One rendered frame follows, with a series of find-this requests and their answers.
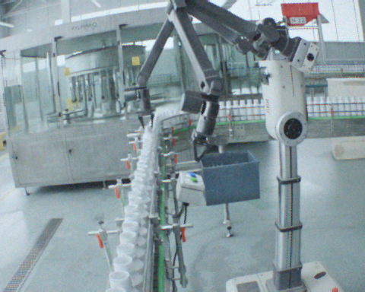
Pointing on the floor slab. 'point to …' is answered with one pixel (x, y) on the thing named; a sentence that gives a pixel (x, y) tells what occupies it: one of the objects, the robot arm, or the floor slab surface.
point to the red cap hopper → (303, 10)
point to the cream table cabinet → (363, 88)
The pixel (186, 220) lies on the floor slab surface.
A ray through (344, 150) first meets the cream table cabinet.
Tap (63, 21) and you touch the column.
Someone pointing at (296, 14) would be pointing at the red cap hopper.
